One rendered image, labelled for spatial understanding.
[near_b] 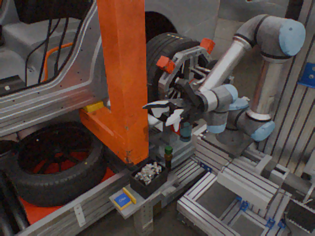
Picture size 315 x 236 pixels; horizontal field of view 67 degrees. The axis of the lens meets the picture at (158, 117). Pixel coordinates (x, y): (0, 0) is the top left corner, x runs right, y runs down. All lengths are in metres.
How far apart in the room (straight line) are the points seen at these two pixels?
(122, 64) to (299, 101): 0.85
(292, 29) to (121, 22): 0.67
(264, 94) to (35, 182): 1.38
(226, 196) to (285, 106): 0.86
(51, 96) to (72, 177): 0.54
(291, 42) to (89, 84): 1.26
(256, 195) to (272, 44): 0.68
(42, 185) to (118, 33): 1.03
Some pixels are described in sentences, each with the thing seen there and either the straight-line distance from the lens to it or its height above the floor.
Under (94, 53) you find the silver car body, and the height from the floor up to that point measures 1.10.
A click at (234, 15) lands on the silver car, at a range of 4.21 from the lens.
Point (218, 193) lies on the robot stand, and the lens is 1.89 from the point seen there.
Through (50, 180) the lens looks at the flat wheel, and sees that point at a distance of 1.66.
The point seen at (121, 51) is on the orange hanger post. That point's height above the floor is 1.28.
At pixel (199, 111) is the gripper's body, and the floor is 1.20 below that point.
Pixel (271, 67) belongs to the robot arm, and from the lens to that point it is 1.06.
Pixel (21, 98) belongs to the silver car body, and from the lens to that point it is 1.66.
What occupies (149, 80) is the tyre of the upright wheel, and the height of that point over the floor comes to 0.97.
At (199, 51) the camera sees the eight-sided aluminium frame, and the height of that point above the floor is 1.11.
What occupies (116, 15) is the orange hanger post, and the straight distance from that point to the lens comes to 1.13.
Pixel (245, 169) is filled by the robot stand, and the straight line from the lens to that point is 1.35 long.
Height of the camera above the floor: 1.66
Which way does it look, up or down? 34 degrees down
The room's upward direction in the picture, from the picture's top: straight up
